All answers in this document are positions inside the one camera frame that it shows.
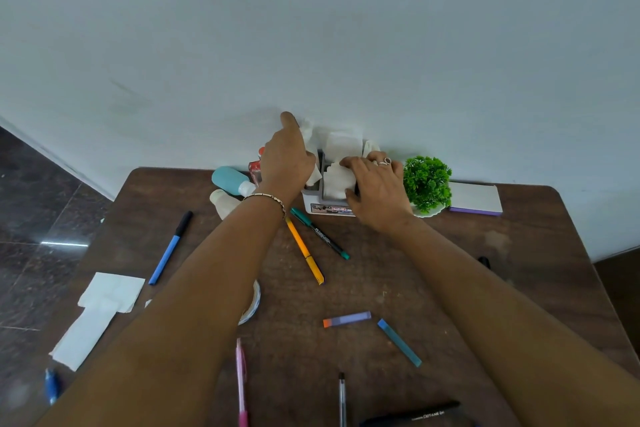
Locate long white paper napkin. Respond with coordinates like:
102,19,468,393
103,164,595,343
49,304,121,373

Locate green plant in white pot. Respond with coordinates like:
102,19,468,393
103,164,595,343
403,156,454,219

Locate teal bottle with white cap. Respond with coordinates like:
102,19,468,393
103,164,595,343
211,166,257,197

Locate blue pen with black cap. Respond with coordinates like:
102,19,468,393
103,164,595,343
148,210,194,286

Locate square white paper napkin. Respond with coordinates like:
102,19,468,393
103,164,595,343
77,272,146,314

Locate person's right forearm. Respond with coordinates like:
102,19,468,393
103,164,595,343
387,217,640,427

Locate red and clear small bottle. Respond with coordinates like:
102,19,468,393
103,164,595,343
248,147,265,187

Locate white notepad with purple edge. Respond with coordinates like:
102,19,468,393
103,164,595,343
448,181,504,217

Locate grey desk organizer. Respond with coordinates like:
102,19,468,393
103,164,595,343
301,149,359,218

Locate yellow orange pen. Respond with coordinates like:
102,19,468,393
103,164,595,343
284,216,326,286

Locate purple highlighter with orange cap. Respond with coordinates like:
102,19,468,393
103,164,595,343
322,311,373,329

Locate white plastic bottle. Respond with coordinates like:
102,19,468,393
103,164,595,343
209,189,242,221

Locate person's left forearm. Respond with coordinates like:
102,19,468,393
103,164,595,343
35,194,288,427

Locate person's left hand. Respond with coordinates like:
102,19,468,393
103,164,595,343
255,111,317,203

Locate person's right hand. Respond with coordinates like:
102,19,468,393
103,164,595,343
340,151,414,235

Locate clear pen with black tip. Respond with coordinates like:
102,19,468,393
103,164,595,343
337,372,348,427

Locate thin metal bracelet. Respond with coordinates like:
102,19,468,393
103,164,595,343
243,193,287,220

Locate blue ballpoint pen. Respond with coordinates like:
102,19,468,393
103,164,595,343
44,368,61,406

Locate teal highlighter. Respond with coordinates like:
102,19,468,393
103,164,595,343
376,318,423,368

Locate pink pen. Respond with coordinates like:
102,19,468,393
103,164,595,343
235,338,250,427

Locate green black marker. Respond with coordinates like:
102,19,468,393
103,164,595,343
290,207,351,261

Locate clear tape roll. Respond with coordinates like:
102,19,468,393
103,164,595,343
237,280,262,327

